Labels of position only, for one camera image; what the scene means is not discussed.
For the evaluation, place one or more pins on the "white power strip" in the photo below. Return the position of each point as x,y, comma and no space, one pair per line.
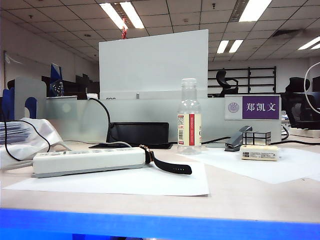
87,160
305,133

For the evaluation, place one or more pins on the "dark cabinet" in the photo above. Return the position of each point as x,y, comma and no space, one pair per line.
85,85

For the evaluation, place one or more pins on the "frosted glass desk partition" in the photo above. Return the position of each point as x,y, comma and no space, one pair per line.
150,110

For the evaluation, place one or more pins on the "ceiling light panel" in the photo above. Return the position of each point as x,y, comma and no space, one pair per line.
255,10
310,43
132,15
222,46

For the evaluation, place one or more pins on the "red hanging ornament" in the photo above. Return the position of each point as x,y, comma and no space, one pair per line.
124,32

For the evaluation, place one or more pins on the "grey metal desk divider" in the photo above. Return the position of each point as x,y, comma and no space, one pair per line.
30,87

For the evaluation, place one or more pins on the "clear plastic bottle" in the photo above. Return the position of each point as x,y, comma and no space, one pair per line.
188,105

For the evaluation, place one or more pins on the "silver mirror cube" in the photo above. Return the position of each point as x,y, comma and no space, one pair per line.
257,138

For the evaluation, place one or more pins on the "black metal shelf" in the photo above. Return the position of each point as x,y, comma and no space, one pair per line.
262,77

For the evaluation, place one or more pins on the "blue chair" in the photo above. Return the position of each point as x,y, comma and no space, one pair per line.
6,105

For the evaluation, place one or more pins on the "white plastic bag red print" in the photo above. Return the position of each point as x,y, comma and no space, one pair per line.
42,135

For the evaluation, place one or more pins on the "black mesh office chair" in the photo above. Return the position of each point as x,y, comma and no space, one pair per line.
300,110

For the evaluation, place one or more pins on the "stack of white papers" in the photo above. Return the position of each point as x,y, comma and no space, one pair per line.
12,132

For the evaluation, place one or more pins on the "white rectangular packet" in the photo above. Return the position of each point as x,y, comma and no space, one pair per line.
260,152

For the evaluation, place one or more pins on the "white paper sheet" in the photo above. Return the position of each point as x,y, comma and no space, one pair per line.
125,182
250,170

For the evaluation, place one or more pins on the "white monitor back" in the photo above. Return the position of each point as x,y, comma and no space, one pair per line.
150,65

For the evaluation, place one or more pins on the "black desk socket box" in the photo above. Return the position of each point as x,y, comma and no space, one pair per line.
140,133

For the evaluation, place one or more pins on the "grey stapler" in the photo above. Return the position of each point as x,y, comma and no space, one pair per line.
233,142

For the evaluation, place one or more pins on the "purple name sign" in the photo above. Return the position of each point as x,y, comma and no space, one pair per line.
260,107

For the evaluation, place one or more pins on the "blue crystal trophy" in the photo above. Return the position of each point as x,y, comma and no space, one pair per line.
55,75

